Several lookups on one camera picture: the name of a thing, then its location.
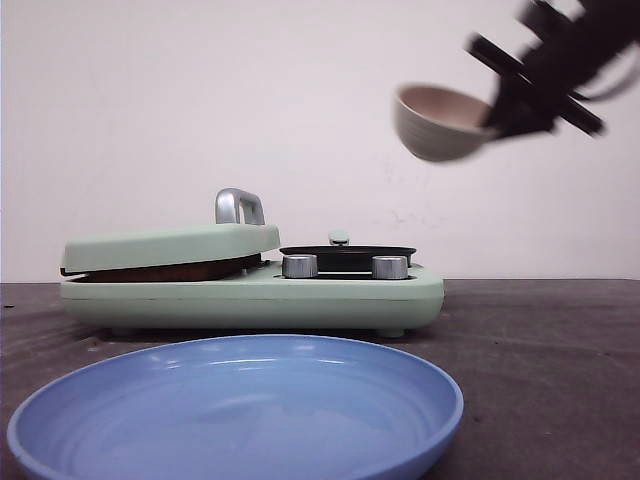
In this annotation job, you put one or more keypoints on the beige ribbed bowl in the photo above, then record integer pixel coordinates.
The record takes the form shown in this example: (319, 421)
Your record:
(439, 124)

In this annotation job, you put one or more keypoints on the black frying pan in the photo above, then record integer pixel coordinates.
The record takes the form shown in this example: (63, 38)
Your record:
(348, 258)

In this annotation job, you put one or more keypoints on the mint green hinged lid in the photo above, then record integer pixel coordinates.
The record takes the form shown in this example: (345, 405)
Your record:
(239, 230)

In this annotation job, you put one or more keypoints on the right silver control knob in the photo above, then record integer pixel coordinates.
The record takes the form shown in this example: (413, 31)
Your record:
(389, 267)

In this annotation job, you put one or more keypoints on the mint green breakfast maker base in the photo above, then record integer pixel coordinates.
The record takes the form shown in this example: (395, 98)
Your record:
(262, 299)

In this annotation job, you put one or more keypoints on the white bread slice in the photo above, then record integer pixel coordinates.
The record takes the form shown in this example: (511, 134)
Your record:
(187, 272)

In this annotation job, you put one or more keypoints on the left silver control knob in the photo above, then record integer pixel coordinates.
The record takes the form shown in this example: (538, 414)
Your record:
(299, 266)

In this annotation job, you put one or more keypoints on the blue plate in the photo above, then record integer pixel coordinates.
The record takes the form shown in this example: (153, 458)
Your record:
(241, 407)

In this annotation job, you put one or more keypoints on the silver control knob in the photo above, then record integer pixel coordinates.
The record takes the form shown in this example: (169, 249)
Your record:
(299, 266)
(389, 267)

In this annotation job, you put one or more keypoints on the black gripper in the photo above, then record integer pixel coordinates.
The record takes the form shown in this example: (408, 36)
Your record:
(541, 86)

